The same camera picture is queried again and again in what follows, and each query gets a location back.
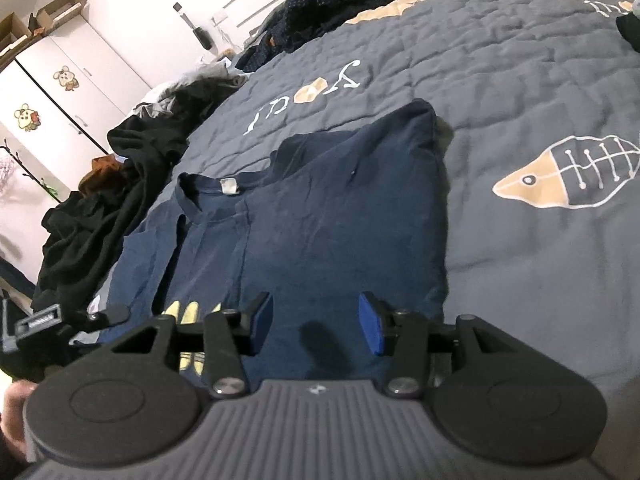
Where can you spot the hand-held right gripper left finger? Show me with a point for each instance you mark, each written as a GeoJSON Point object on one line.
{"type": "Point", "coordinates": [264, 320]}

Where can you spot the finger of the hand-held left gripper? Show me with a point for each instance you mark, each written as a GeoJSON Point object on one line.
{"type": "Point", "coordinates": [100, 319]}

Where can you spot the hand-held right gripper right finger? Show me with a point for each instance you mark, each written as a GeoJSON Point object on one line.
{"type": "Point", "coordinates": [370, 322]}

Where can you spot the navy t-shirt with yellow print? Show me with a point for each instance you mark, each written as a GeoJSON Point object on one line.
{"type": "Point", "coordinates": [325, 235]}

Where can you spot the black clothes rack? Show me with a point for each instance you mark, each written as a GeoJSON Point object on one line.
{"type": "Point", "coordinates": [20, 162]}

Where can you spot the person's left hand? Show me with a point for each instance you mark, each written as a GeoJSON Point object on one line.
{"type": "Point", "coordinates": [14, 410]}

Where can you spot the green hanging ornament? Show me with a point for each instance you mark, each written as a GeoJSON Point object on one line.
{"type": "Point", "coordinates": [50, 192]}

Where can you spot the orange-brown garment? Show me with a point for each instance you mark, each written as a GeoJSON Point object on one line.
{"type": "Point", "coordinates": [102, 172]}

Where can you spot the bunch of pink hangers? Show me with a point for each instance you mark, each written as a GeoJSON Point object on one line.
{"type": "Point", "coordinates": [6, 167]}

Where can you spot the cartoon animal sticker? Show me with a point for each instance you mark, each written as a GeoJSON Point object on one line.
{"type": "Point", "coordinates": [66, 78]}
{"type": "Point", "coordinates": [27, 117]}

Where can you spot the white-grey garment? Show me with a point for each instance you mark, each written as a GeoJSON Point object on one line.
{"type": "Point", "coordinates": [152, 106]}

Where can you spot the white wardrobe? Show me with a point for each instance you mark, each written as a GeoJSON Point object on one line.
{"type": "Point", "coordinates": [100, 60]}

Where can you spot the grey quilted fish-print blanket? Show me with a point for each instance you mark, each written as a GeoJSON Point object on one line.
{"type": "Point", "coordinates": [500, 85]}

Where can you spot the black hairbrush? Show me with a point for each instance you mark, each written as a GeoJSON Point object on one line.
{"type": "Point", "coordinates": [202, 35]}

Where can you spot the open cardboard box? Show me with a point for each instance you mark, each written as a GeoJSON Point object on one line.
{"type": "Point", "coordinates": [12, 30]}
{"type": "Point", "coordinates": [65, 10]}

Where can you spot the navy dotted garment brown trim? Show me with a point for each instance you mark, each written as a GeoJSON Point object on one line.
{"type": "Point", "coordinates": [325, 5]}

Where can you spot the black folded garment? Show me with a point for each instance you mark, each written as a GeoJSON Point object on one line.
{"type": "Point", "coordinates": [629, 32]}

